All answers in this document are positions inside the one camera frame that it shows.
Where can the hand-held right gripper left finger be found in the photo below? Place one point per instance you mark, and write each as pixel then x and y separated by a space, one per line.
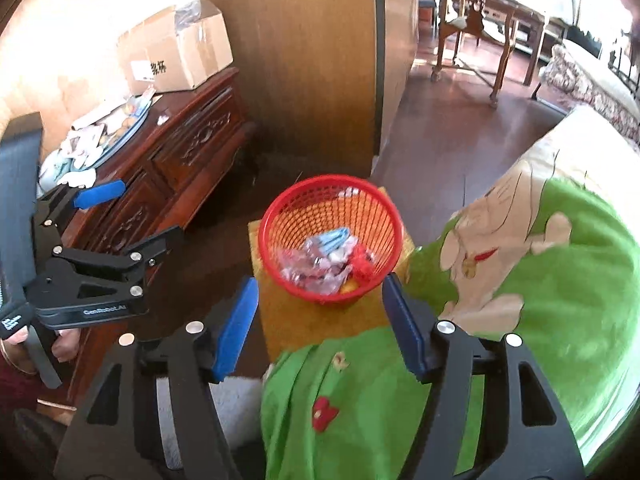
pixel 235 330

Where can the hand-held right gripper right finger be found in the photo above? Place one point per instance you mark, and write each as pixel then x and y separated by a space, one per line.
pixel 407 330

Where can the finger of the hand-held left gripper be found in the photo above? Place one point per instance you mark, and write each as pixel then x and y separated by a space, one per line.
pixel 150 250
pixel 100 194

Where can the red mesh net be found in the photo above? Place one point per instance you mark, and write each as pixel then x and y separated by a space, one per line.
pixel 361 262

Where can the clear plastic wrapper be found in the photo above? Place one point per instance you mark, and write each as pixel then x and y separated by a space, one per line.
pixel 305 265

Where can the blue face mask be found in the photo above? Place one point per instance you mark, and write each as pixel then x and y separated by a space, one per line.
pixel 332 240

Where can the red plastic basket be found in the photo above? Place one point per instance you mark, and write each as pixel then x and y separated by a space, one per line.
pixel 310 210

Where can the person's left hand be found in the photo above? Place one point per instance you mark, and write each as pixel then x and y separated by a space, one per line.
pixel 65 347

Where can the tray of papers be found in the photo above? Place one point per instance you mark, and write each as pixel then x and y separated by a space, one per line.
pixel 115 130

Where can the yellow wooden stool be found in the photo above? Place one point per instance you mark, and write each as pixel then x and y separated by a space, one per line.
pixel 310 325

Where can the dark carved wooden sideboard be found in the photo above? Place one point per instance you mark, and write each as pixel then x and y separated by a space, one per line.
pixel 190 140

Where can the cardboard box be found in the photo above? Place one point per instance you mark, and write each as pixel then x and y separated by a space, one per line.
pixel 190 50

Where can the cartoon printed blanket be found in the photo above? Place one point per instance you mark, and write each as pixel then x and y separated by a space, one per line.
pixel 575 285

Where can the brown wooden cabinet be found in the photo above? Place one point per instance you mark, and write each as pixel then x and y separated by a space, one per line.
pixel 300 60

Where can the floral folded quilt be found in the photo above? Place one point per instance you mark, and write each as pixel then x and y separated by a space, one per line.
pixel 575 85

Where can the white pillow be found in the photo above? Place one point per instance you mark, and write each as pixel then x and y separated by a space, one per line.
pixel 605 75

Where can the carved wooden chair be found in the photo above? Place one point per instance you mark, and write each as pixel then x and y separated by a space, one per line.
pixel 450 10

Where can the wooden table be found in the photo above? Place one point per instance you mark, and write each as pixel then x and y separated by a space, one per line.
pixel 505 5

